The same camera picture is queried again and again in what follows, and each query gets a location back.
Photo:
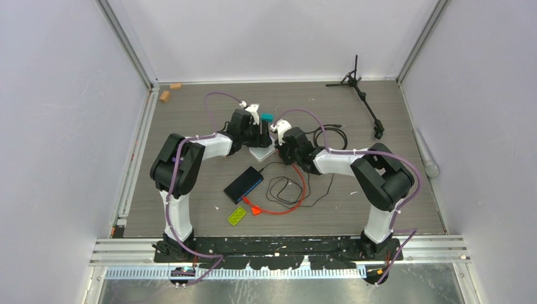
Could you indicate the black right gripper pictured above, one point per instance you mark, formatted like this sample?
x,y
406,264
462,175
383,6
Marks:
x,y
281,148

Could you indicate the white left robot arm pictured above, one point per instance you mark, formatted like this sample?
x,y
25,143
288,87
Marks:
x,y
176,168

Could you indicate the white box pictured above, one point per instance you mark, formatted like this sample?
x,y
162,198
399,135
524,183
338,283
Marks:
x,y
261,154

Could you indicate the black network switch box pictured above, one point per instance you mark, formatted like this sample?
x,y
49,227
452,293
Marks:
x,y
243,184

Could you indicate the orange block near corner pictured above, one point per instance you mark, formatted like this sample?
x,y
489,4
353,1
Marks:
x,y
165,96

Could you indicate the teal block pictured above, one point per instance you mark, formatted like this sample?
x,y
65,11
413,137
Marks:
x,y
266,117

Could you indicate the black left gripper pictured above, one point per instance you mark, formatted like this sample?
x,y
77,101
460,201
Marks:
x,y
263,140

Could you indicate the grey cylinder by wall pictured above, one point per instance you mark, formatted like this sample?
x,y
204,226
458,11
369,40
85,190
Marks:
x,y
430,166

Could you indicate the green lego brick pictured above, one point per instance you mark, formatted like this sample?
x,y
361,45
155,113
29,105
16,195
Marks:
x,y
236,216

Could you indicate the black power adapter with cord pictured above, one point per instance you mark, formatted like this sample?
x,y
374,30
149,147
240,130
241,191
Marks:
x,y
279,184

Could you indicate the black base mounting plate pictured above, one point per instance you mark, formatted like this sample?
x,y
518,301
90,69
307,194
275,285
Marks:
x,y
275,253

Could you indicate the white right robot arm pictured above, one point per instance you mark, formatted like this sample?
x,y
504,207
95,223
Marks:
x,y
386,179

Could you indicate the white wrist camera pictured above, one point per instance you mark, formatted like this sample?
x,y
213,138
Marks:
x,y
279,128
252,109

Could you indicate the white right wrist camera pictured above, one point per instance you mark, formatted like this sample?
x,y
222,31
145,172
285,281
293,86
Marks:
x,y
279,128

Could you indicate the orange-red cube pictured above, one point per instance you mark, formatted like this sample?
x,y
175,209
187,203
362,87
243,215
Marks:
x,y
255,211

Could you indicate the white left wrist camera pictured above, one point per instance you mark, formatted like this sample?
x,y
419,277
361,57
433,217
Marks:
x,y
252,109

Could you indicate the black tripod stand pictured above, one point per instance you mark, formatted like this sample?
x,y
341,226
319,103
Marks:
x,y
351,80

